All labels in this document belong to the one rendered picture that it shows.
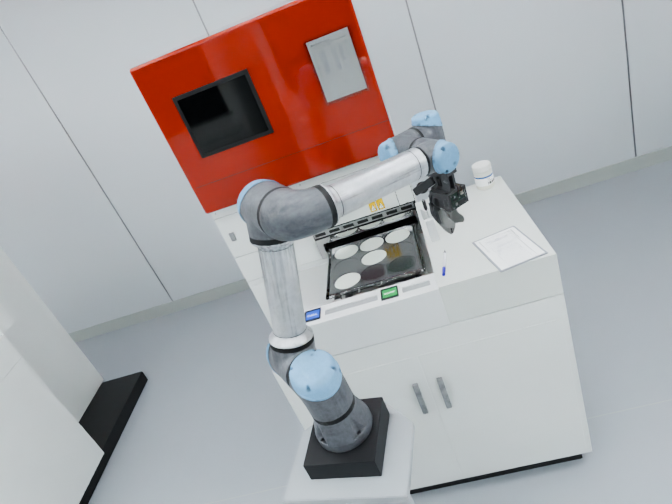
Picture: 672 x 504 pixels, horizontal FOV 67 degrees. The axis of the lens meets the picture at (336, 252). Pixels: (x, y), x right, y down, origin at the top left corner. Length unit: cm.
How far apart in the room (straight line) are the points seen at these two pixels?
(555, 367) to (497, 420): 29
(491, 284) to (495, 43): 220
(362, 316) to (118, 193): 276
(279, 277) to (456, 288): 60
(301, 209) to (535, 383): 113
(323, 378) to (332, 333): 46
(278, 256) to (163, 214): 285
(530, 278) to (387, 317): 44
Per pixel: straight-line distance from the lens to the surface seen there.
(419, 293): 158
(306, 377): 122
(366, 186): 112
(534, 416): 200
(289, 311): 126
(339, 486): 137
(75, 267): 452
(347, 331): 165
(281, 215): 106
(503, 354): 177
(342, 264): 200
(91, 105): 389
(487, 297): 163
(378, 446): 134
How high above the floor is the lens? 186
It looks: 27 degrees down
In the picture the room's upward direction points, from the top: 23 degrees counter-clockwise
